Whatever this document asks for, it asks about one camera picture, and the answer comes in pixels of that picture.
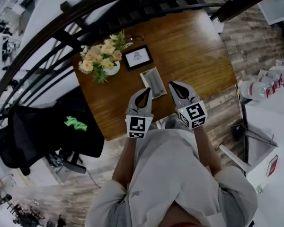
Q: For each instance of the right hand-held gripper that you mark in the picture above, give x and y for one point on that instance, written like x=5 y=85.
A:
x=192 y=115

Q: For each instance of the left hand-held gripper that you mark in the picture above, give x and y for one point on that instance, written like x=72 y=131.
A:
x=137 y=124

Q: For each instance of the grey rectangular case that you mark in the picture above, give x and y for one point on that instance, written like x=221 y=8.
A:
x=153 y=79

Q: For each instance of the person's left forearm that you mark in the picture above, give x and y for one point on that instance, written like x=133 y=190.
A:
x=124 y=162

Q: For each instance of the person's right forearm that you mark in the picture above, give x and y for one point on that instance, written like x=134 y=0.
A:
x=207 y=150

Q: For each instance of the white vase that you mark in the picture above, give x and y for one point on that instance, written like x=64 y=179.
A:
x=114 y=69

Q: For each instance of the yellow flower bouquet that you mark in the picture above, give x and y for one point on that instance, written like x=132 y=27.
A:
x=99 y=55

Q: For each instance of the small black box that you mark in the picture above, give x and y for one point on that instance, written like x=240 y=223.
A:
x=237 y=132

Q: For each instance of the person's white shirt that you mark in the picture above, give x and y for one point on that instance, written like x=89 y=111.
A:
x=165 y=164

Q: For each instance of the thin-framed eyeglasses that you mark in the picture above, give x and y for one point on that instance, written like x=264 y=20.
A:
x=138 y=38

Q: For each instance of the green cloth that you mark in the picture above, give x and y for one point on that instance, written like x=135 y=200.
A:
x=74 y=123

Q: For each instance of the pack of water bottles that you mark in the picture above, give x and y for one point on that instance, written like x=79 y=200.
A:
x=255 y=89

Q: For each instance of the white electrical box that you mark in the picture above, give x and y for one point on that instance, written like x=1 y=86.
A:
x=217 y=25

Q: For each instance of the gray open bin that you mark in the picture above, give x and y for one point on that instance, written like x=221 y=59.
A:
x=258 y=148

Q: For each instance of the white desk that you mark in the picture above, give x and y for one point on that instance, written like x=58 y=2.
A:
x=274 y=117

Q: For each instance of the black office chair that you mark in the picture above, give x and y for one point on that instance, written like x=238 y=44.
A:
x=38 y=136

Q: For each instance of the red book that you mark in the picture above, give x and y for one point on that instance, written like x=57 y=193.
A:
x=272 y=165

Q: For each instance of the white board panel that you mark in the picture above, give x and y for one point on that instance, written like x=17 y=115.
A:
x=277 y=11

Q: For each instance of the black picture frame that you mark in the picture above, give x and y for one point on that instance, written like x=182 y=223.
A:
x=138 y=57

